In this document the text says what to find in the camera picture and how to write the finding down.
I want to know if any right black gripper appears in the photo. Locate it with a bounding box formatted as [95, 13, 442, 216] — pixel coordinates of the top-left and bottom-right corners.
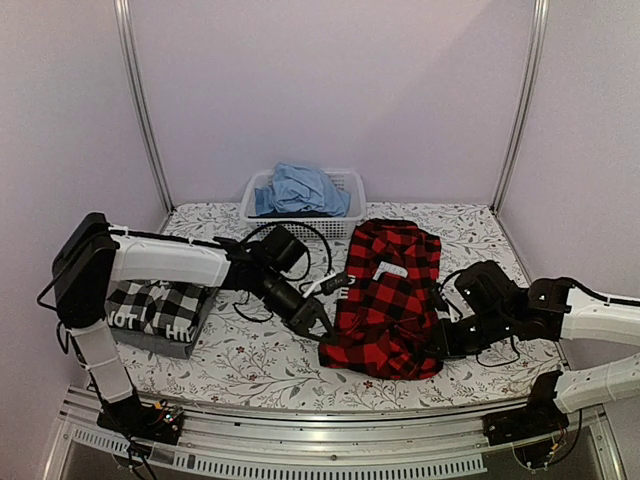
[418, 307, 513, 362]

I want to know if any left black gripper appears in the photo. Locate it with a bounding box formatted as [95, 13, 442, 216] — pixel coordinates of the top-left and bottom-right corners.
[256, 269, 340, 348]

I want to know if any red black plaid shirt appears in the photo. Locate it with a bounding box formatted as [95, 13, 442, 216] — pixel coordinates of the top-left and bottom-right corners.
[318, 218, 443, 380]

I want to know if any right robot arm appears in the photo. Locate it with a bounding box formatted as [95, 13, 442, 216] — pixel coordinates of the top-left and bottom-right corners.
[426, 264, 639, 436]

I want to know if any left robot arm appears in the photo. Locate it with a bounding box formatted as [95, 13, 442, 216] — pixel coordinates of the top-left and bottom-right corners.
[43, 212, 336, 434]

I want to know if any white plastic basket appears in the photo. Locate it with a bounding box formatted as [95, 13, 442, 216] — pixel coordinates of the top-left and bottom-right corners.
[239, 169, 366, 240]

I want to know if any blue shirt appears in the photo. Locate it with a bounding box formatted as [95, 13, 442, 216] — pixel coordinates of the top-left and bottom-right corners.
[254, 163, 351, 217]

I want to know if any folded black white plaid shirt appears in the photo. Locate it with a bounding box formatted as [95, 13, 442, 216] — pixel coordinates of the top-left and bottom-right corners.
[105, 280, 216, 343]

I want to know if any folded grey shirt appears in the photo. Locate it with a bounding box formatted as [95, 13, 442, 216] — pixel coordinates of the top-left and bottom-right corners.
[109, 288, 218, 360]

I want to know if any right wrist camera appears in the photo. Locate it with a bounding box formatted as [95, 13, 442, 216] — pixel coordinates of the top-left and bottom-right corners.
[454, 260, 521, 315]

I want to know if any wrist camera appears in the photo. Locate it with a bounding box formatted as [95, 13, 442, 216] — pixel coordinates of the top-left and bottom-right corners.
[262, 224, 354, 299]
[454, 260, 521, 315]

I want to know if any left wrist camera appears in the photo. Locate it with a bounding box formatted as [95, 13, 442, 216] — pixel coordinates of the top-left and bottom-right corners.
[262, 224, 354, 299]

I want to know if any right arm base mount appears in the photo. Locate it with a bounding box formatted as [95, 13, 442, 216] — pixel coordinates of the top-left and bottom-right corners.
[482, 400, 569, 470]

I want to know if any aluminium front rail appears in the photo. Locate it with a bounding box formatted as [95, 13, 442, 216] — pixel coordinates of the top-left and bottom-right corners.
[43, 387, 631, 479]

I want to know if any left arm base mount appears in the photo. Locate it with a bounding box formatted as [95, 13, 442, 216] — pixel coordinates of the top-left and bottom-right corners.
[95, 388, 184, 445]

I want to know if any right aluminium post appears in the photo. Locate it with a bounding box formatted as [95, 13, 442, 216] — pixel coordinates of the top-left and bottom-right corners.
[491, 0, 550, 216]

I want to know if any aluminium post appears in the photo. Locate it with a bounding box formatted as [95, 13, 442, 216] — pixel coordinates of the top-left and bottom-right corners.
[113, 0, 175, 213]
[491, 0, 550, 216]

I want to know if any left aluminium post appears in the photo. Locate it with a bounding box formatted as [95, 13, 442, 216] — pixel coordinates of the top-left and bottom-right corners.
[113, 0, 175, 213]

